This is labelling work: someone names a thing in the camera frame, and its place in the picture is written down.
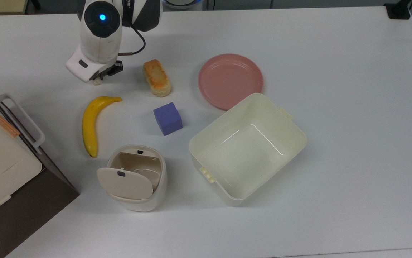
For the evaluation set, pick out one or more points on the yellow banana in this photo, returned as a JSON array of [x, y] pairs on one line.
[[90, 122]]

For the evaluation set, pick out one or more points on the toasted bread loaf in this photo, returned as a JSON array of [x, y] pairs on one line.
[[156, 78]]

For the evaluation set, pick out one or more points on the purple foam cube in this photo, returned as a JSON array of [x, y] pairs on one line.
[[168, 119]]

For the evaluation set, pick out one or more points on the white paper ball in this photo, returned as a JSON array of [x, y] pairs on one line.
[[96, 82]]

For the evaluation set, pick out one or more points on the cream plastic storage bin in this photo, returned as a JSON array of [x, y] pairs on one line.
[[248, 150]]

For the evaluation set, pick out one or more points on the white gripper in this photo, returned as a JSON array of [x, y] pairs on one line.
[[80, 70]]

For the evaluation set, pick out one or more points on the white toaster oven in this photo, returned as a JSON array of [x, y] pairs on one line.
[[1, 168]]

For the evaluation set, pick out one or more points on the pink round plate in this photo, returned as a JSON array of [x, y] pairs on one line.
[[227, 80]]

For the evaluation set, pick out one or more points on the wooden side desk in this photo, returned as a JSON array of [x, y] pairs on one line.
[[0, 6]]

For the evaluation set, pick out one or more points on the black chair legs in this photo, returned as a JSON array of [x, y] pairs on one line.
[[35, 4]]

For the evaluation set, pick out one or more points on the black table clamp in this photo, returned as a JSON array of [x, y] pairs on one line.
[[398, 10]]

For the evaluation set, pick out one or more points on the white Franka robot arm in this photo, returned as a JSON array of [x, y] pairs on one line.
[[102, 36]]

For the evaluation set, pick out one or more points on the cream desktop trash can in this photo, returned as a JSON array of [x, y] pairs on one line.
[[137, 186]]

